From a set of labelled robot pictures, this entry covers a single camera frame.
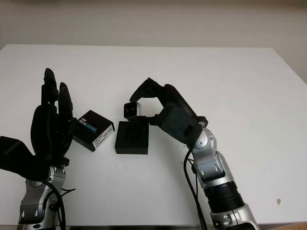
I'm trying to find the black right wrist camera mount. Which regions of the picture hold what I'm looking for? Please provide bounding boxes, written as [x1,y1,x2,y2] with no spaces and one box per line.
[157,106,203,146]

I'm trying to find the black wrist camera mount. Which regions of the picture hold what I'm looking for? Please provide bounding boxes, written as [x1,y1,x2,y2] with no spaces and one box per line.
[157,106,203,146]
[0,136,52,180]

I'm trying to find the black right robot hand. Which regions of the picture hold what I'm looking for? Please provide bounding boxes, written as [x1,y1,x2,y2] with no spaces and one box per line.
[129,77,207,127]

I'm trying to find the black camera box base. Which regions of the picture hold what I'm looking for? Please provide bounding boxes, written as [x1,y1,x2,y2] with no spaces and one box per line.
[115,118,150,154]

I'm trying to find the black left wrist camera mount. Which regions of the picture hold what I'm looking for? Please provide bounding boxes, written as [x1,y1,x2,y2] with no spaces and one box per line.
[0,136,52,180]

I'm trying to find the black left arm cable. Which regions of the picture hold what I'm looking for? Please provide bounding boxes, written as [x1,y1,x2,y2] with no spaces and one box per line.
[47,182,76,230]

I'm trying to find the small silver depth camera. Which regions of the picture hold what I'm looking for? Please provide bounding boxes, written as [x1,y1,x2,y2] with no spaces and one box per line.
[123,101,141,119]

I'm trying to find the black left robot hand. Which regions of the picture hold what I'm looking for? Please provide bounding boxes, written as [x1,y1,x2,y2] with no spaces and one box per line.
[30,68,74,166]

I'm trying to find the black RealSense box lid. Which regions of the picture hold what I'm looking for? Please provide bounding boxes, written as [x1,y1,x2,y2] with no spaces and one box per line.
[71,109,116,152]

